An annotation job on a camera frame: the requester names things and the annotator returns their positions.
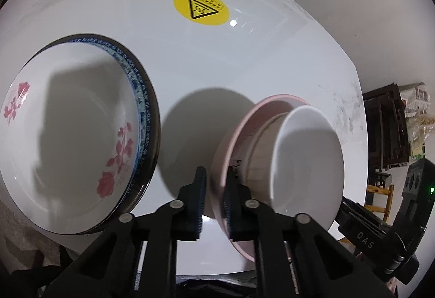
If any pink bowl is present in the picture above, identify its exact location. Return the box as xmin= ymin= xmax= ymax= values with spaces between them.
xmin=208 ymin=94 xmax=308 ymax=262

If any cartoon print bowl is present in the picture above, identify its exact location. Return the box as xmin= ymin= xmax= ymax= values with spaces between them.
xmin=233 ymin=105 xmax=344 ymax=232

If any dark wooden furniture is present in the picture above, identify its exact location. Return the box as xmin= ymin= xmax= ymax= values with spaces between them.
xmin=362 ymin=82 xmax=412 ymax=173

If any large blue floral plate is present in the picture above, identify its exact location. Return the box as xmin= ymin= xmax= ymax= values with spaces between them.
xmin=34 ymin=33 xmax=161 ymax=235

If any white plate with pink flowers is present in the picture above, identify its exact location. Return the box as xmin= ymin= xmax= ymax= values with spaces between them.
xmin=0 ymin=43 xmax=141 ymax=235

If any round yellow warning sticker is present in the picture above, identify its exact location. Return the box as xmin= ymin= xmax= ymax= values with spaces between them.
xmin=173 ymin=0 xmax=230 ymax=27

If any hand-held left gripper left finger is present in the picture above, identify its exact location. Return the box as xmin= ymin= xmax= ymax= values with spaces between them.
xmin=37 ymin=166 xmax=208 ymax=298

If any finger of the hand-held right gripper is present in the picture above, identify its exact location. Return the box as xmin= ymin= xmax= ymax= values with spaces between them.
xmin=340 ymin=196 xmax=388 ymax=229

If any pile of packaged goods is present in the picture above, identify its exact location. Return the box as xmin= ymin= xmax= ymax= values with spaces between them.
xmin=399 ymin=81 xmax=435 ymax=163

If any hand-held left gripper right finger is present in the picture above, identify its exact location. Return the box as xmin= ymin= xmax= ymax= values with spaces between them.
xmin=222 ymin=167 xmax=398 ymax=298

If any bamboo chair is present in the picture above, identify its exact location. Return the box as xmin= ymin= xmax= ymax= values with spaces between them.
xmin=336 ymin=184 xmax=395 ymax=244

